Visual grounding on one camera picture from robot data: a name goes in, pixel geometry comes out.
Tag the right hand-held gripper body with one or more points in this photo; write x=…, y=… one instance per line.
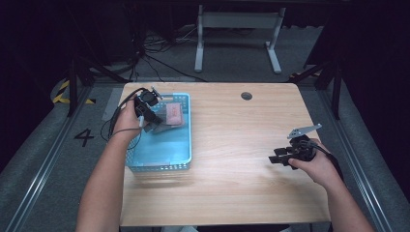
x=303, y=150

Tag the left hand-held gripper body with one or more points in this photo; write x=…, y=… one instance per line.
x=145, y=103

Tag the light blue plastic basket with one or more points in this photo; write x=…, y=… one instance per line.
x=167, y=148

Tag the person's left hand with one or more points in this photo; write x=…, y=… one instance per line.
x=129, y=121

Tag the person's right hand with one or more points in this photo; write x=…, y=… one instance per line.
x=314, y=169

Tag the grey floor tape strip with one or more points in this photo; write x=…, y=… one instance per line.
x=111, y=104

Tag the black metal stand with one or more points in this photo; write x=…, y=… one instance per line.
x=336, y=93
x=73, y=83

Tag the yellow and black floor tape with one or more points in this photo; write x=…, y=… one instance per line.
x=61, y=92

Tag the white metal desk frame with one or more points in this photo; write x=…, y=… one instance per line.
x=237, y=20

